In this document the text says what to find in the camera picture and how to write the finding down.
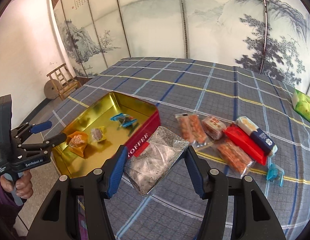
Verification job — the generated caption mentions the orange snack packet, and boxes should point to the orange snack packet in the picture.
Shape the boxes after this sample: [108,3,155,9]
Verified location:
[66,131,88,158]

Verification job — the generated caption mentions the small yellow candy packet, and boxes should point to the small yellow candy packet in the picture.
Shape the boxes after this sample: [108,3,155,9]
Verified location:
[90,126,106,143]

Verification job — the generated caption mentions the purple sleeve forearm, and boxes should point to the purple sleeve forearm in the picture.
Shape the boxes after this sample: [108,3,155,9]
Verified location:
[0,182,25,239]

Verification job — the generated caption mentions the clear grey sesame snack pack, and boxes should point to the clear grey sesame snack pack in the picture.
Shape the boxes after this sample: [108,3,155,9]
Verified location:
[124,126,189,196]

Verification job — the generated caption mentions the small bamboo chair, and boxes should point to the small bamboo chair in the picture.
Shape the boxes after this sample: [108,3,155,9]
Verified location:
[47,63,82,100]

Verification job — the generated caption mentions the teal candy wrapper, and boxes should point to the teal candy wrapper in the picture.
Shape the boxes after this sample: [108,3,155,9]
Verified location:
[111,113,139,137]
[266,163,285,187]

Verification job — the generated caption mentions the clear pack orange fried snacks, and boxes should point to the clear pack orange fried snacks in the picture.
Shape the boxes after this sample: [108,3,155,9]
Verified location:
[175,113,208,148]

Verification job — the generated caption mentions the painted folding screen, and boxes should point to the painted folding screen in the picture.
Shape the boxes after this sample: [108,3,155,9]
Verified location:
[51,0,310,96]

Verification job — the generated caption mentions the navy cream biscuit pack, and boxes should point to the navy cream biscuit pack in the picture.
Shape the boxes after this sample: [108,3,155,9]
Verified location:
[236,116,278,158]

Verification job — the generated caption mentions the round stone millstone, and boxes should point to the round stone millstone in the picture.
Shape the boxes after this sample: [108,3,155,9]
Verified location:
[44,79,61,100]

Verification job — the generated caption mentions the green tissue pack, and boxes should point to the green tissue pack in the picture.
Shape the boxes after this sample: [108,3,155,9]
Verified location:
[291,89,310,122]

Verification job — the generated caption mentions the person left hand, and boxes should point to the person left hand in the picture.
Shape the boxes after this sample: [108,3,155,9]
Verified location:
[0,171,34,199]

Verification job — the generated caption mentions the small red white cake pack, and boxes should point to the small red white cake pack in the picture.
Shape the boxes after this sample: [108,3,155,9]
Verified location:
[201,115,226,140]

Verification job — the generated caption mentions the blue plaid tablecloth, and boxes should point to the blue plaid tablecloth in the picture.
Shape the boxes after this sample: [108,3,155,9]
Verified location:
[43,57,310,239]

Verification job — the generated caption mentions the red snack pack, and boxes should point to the red snack pack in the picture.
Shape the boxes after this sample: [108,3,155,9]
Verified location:
[223,124,267,166]

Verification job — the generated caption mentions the red gold toffee tin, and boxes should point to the red gold toffee tin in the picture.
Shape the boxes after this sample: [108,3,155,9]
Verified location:
[52,92,160,178]

